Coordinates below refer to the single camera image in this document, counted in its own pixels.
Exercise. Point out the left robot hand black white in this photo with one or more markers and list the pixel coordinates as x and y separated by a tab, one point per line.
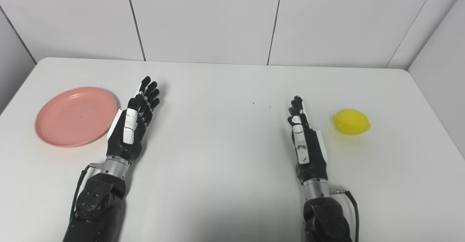
127	136

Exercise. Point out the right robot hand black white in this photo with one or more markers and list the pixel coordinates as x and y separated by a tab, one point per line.
308	151

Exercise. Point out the yellow lemon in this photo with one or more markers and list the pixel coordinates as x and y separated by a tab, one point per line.
351	121

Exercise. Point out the pink plate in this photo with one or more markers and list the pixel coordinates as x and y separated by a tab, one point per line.
76	116

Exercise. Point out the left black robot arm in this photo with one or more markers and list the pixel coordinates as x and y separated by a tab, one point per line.
98	202

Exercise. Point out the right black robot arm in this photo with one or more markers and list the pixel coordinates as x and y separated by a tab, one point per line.
325	213

